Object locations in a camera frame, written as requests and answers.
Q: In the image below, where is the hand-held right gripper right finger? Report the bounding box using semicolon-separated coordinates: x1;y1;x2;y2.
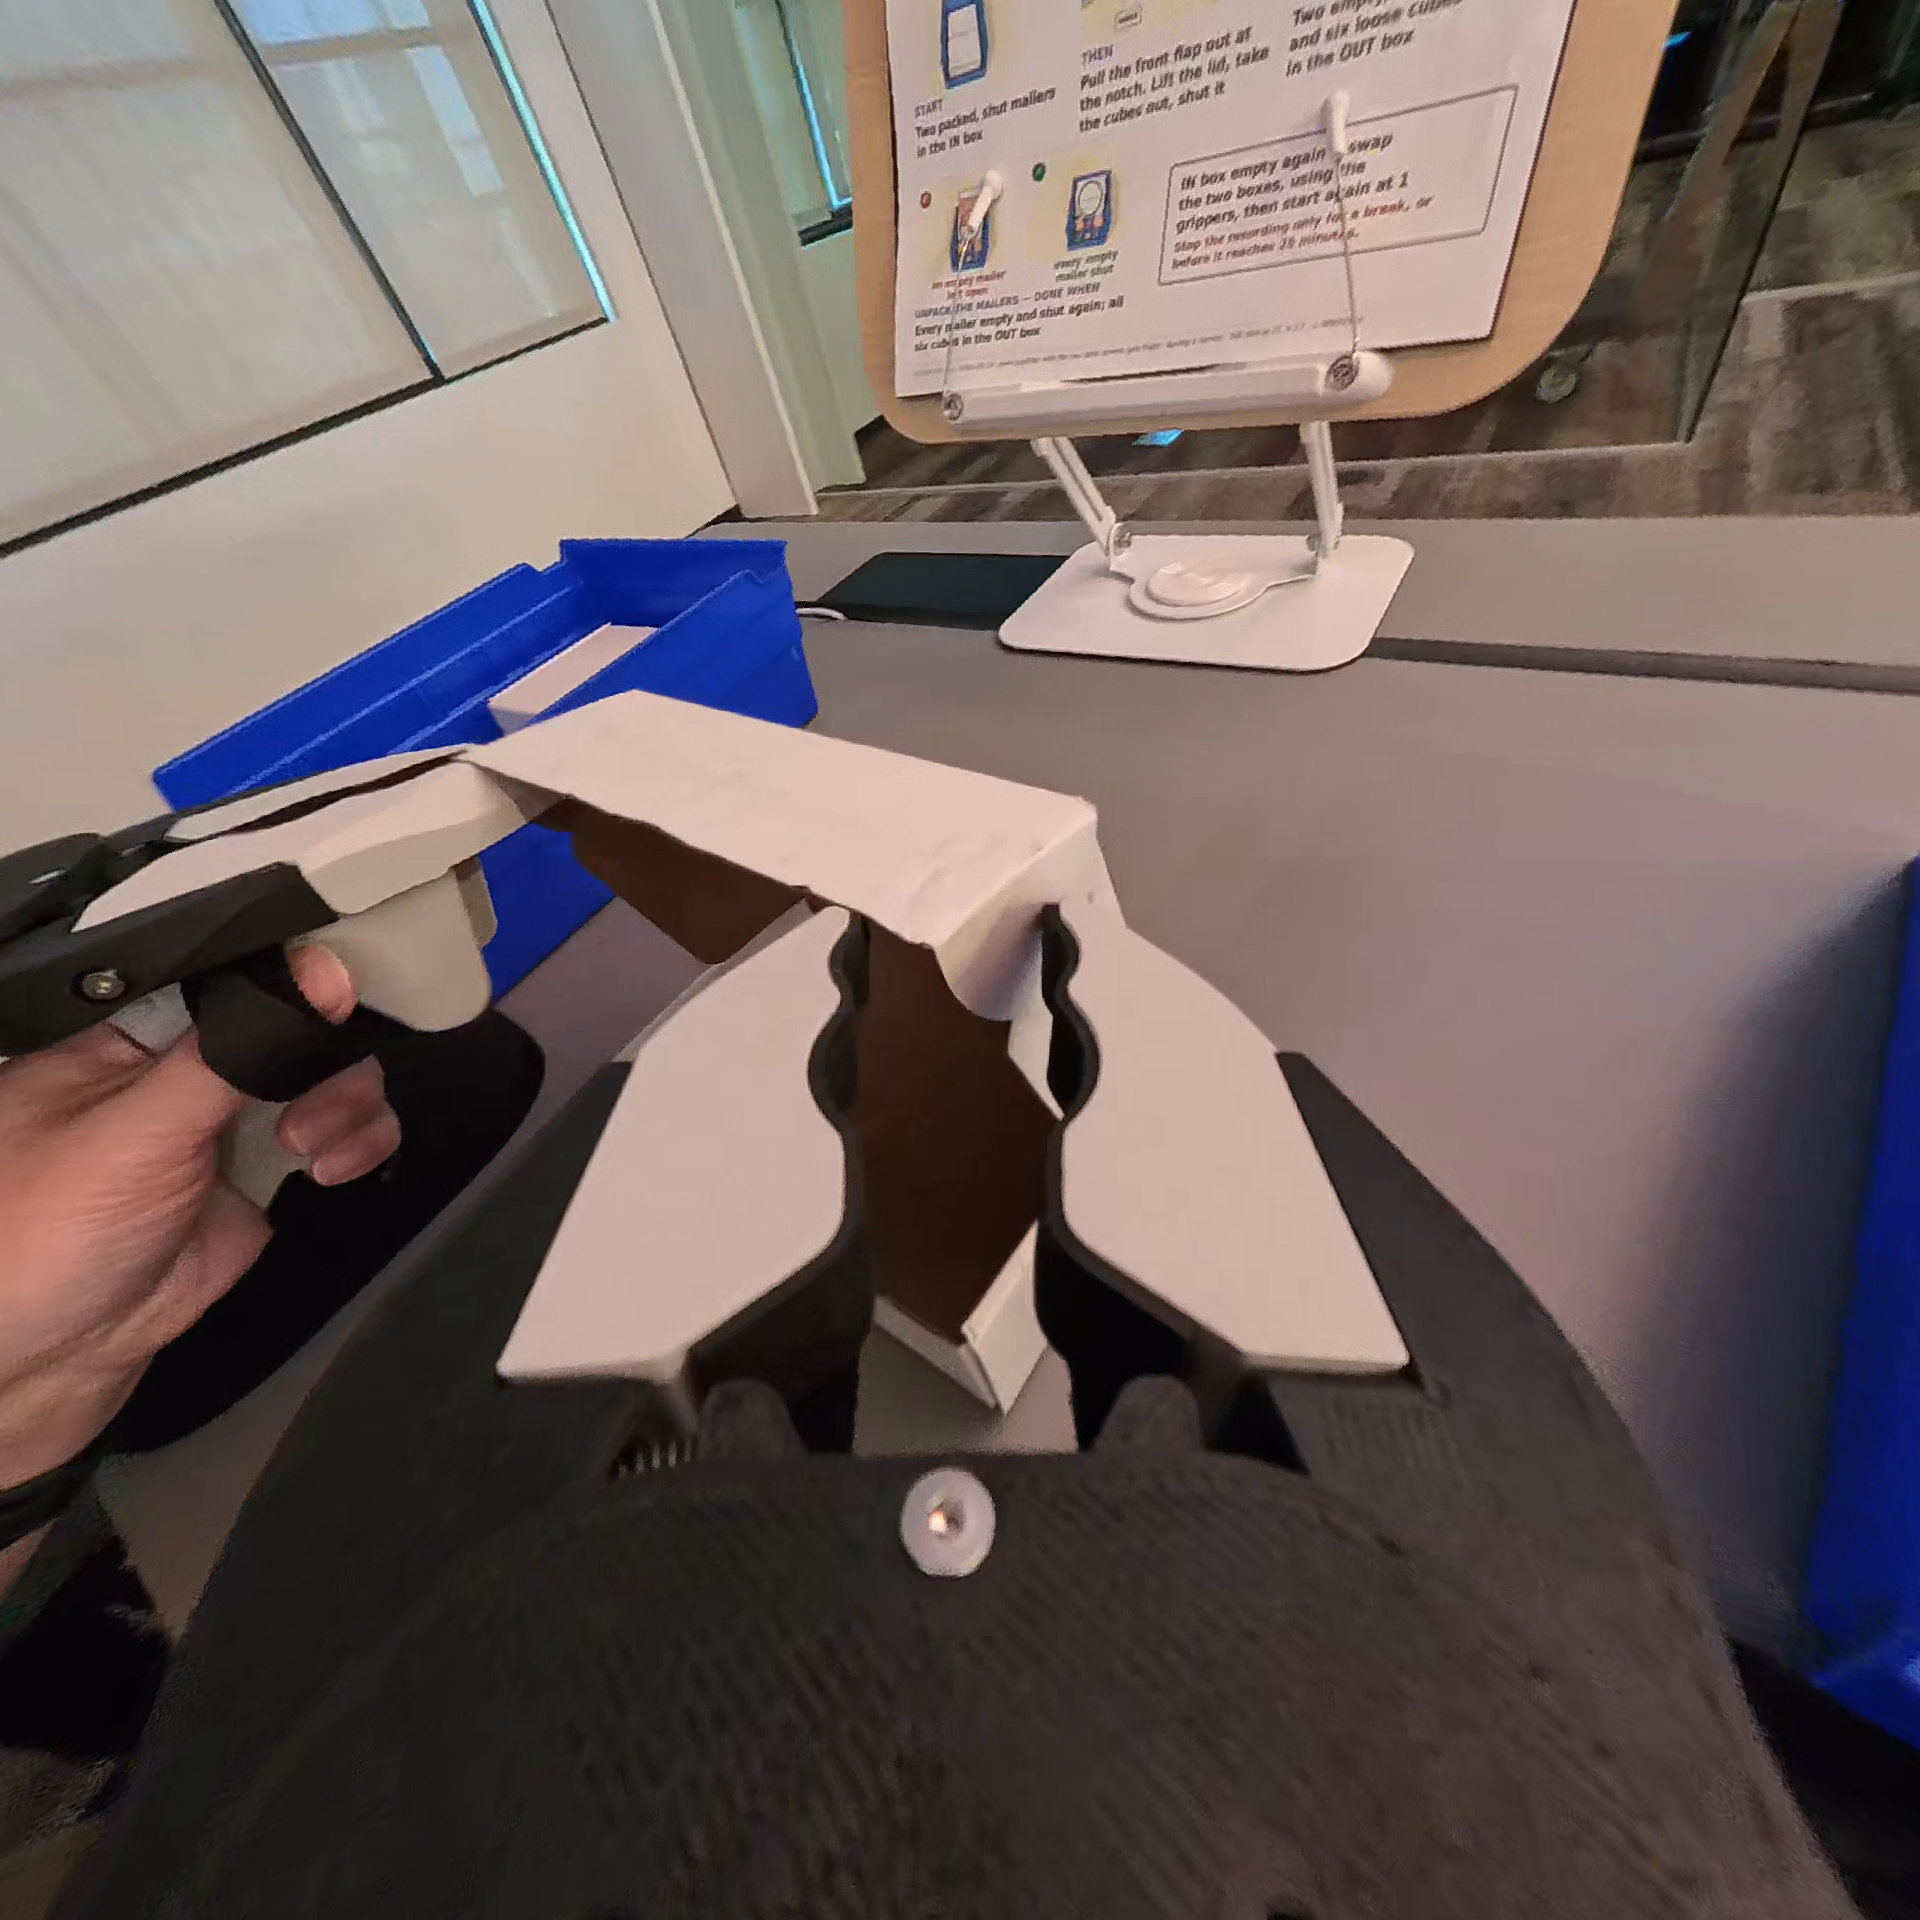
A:
1036;902;1416;1427

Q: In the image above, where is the blue plastic bin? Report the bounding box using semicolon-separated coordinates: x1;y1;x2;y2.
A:
1808;856;1920;1748
151;537;819;998

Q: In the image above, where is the white cardboard mailer box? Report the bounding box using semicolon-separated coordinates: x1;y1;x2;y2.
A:
488;619;704;741
458;690;1128;1413

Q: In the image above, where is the window with blinds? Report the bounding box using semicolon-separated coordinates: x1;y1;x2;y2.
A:
0;0;617;549

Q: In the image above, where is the person's left hand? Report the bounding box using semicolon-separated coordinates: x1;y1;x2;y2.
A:
0;942;407;1491

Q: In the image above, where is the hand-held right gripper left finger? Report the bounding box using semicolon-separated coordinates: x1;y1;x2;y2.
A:
497;902;876;1419

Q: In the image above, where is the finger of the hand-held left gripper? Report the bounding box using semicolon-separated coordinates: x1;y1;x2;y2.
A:
66;772;538;1040
162;747;483;841

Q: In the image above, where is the printed instruction sheet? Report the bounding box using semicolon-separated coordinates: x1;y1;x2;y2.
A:
886;0;1577;401

